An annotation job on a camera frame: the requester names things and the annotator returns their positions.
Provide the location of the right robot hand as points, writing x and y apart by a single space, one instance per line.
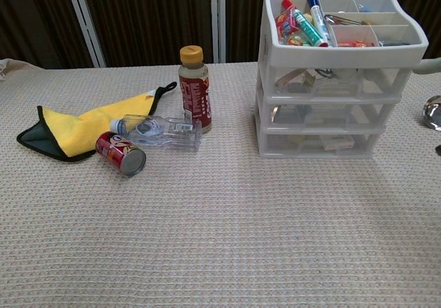
429 67

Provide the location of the white plastic organizer box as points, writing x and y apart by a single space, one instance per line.
272 56

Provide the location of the small black object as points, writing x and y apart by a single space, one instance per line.
396 42

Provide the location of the red candy packets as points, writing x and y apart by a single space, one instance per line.
351 43

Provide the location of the small blue object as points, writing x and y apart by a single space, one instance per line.
366 8

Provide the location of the blue capped marker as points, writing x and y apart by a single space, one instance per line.
318 20

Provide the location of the red capped marker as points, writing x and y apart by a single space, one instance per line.
305 25

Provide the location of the colourful snack packet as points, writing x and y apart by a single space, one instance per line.
296 41

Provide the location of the red snack packet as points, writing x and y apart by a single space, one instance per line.
284 22

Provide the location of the brown drink bottle yellow cap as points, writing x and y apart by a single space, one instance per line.
194 98

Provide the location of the beige woven tablecloth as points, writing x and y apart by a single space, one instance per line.
220 225

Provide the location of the clear plastic water bottle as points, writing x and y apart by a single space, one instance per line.
165 134

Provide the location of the red cartoon drink can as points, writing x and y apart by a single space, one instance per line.
117 151

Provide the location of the yellow cloth with black trim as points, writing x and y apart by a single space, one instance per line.
86 125

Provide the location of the black folding screen grey frame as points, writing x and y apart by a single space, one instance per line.
138 11

